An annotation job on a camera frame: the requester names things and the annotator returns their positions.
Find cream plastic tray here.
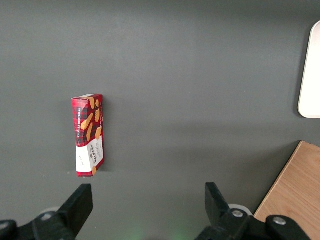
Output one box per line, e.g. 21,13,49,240
297,20,320,119

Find wooden drawer cabinet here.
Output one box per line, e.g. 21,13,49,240
252,140,320,240

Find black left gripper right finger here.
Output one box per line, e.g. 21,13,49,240
194,182,311,240

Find dark grey table mat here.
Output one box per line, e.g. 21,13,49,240
0,0,320,240

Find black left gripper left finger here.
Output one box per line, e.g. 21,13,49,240
0,183,94,240

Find red tartan shortbread box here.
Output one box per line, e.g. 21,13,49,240
71,93,105,179

